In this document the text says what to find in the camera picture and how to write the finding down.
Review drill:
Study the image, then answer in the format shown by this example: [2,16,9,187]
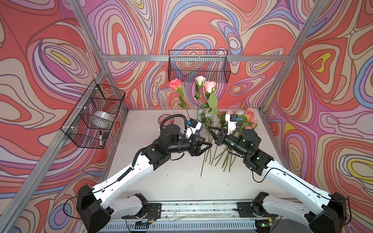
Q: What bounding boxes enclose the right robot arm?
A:
[208,127,348,233]

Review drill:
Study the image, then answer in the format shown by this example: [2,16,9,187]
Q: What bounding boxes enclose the white rose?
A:
[194,76,206,113]

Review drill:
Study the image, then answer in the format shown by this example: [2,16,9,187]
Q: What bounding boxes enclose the red grey glass vase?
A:
[157,114,175,127]

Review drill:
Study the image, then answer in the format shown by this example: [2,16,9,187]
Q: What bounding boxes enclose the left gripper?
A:
[166,135,212,158]

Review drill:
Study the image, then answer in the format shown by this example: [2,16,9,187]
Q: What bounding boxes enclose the light pink rose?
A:
[200,81,219,128]

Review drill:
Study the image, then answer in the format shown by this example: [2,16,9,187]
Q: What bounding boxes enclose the silver tape roll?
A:
[93,111,114,122]

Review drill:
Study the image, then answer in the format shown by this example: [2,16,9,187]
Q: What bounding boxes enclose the bunch of artificial flowers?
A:
[213,108,261,172]

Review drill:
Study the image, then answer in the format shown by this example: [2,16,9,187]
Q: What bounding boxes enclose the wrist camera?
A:
[186,118,203,139]
[225,114,238,135]

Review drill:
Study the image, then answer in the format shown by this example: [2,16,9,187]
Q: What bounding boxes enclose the back wire basket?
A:
[168,49,231,83]

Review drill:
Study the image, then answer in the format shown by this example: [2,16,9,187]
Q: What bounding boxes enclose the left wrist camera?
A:
[186,118,203,139]

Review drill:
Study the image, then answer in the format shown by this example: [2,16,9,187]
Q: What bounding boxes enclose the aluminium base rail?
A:
[105,197,311,233]

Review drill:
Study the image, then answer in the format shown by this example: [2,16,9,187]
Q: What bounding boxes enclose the blue purple glass vase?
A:
[192,131,205,141]

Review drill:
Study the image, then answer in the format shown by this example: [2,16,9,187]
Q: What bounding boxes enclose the wire basket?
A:
[168,49,231,83]
[60,80,125,150]

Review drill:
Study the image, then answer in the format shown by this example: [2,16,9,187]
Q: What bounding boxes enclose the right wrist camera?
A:
[225,114,238,135]

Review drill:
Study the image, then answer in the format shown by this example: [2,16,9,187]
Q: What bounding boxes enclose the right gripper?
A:
[207,126,249,157]

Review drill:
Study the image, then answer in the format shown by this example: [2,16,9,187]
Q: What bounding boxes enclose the left wire basket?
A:
[60,80,125,150]

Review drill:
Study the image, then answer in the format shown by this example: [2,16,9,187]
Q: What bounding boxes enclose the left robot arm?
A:
[76,114,212,233]

